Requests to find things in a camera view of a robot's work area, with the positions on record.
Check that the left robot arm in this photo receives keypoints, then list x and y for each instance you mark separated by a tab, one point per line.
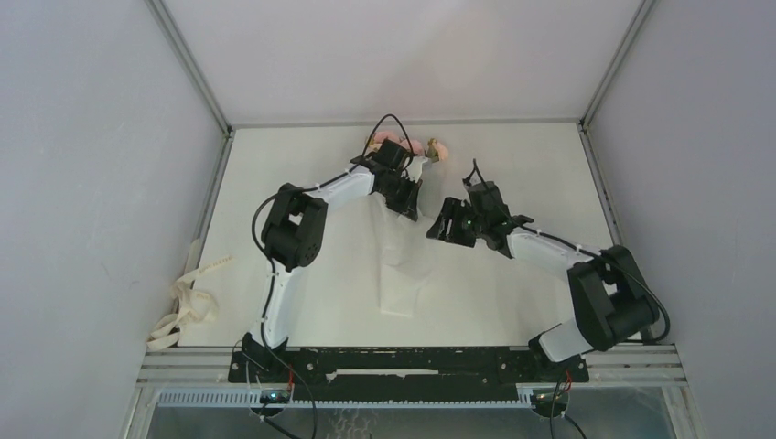
288	227

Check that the right circuit board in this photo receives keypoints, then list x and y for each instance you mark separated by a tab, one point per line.
546	397

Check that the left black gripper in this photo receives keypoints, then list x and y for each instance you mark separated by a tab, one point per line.
408	206

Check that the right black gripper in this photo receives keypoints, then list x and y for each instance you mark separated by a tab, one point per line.
451	209

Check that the pink flower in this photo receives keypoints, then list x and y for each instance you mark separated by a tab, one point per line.
436	151

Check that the left circuit board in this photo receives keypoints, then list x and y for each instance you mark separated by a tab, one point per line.
275	397

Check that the pink flower one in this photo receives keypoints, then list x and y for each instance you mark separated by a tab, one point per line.
417	148

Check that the circuit board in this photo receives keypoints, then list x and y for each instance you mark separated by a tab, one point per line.
275	397
546	397

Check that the cream ribbon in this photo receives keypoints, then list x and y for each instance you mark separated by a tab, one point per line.
191	306

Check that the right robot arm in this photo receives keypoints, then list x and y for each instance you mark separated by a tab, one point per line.
610	299

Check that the pink flower two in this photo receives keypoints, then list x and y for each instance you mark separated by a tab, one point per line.
376	140

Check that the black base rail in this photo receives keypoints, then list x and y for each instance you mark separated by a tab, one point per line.
412	375

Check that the white wrapping paper sheet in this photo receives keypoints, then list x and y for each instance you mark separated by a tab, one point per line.
400	255

